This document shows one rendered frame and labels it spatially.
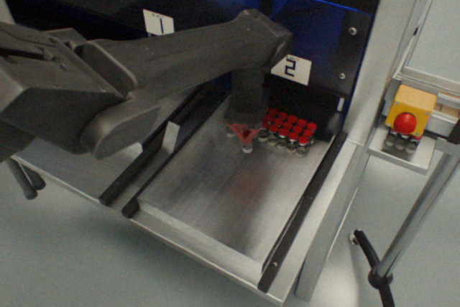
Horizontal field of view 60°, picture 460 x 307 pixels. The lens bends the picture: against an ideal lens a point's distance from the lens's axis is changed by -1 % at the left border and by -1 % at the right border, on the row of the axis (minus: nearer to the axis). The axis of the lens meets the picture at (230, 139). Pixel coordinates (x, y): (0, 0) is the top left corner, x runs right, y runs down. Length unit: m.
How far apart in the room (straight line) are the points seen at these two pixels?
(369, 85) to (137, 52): 0.55
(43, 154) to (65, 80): 0.69
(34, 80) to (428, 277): 1.73
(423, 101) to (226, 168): 0.40
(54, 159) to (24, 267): 1.01
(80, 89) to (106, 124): 0.04
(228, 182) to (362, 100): 0.31
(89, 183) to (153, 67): 0.53
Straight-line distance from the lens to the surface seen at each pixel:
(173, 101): 0.99
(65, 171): 0.90
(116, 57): 0.35
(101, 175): 0.87
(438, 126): 0.99
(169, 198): 0.80
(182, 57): 0.40
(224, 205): 0.78
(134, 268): 1.74
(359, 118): 0.88
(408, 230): 1.34
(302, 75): 0.86
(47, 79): 0.26
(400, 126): 0.82
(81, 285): 1.77
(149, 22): 1.03
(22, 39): 0.30
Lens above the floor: 1.53
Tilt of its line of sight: 47 degrees down
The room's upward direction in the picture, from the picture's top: straight up
